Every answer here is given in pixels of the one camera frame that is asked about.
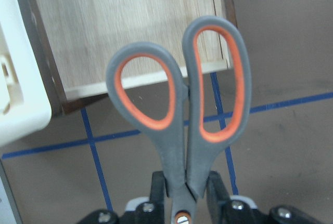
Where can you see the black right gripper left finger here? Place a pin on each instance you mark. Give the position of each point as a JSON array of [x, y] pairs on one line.
[[156, 197]]

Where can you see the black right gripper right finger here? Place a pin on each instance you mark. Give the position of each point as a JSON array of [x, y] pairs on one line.
[[218, 199]]

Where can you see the grey orange scissors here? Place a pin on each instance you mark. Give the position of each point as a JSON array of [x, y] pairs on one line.
[[186, 149]]

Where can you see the light wooden drawer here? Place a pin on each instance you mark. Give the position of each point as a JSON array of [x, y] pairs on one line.
[[73, 40]]

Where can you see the white plastic tray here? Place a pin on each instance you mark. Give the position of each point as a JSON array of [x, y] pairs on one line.
[[25, 106]]

